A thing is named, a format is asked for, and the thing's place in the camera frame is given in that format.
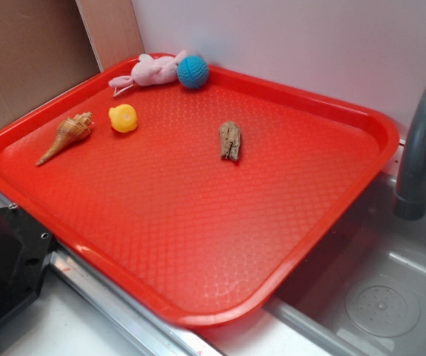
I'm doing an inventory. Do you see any grey plastic faucet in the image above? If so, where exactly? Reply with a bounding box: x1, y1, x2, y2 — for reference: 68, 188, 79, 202
393, 56, 426, 221

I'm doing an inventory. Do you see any yellow rubber duck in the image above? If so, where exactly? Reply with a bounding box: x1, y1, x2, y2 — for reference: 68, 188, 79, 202
108, 104, 138, 134

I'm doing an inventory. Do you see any brown spiral conch shell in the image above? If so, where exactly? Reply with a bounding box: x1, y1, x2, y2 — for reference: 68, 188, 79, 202
36, 112, 93, 166

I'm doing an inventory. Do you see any brown cardboard panel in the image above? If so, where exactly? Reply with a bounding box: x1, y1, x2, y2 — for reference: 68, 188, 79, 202
0, 1, 144, 129

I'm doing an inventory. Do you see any grey plastic sink basin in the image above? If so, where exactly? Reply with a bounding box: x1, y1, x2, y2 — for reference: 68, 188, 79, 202
201, 139, 426, 356

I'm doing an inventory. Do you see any black metal bracket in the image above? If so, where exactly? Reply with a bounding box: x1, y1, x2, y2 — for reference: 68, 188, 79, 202
0, 207, 53, 325

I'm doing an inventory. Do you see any blue textured rubber ball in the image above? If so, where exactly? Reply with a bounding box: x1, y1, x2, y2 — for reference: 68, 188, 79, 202
177, 56, 209, 89

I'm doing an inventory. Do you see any pink plush bunny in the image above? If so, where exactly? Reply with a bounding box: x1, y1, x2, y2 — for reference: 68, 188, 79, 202
108, 50, 189, 96

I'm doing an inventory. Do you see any brown driftwood piece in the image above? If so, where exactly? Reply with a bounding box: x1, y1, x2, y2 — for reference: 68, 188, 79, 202
219, 121, 242, 162

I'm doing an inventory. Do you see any red plastic serving tray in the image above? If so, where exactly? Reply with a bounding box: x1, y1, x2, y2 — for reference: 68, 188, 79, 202
0, 59, 399, 329

